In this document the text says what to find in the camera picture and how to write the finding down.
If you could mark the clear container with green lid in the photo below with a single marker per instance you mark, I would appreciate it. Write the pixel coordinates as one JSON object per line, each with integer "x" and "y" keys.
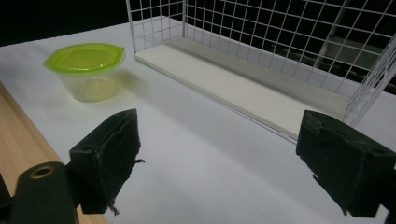
{"x": 87, "y": 73}

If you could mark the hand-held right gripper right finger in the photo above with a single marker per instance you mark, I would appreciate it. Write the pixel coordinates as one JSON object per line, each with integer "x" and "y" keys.
{"x": 345, "y": 161}

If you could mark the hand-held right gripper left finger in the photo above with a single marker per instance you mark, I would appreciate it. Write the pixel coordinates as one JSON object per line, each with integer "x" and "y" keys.
{"x": 104, "y": 158}

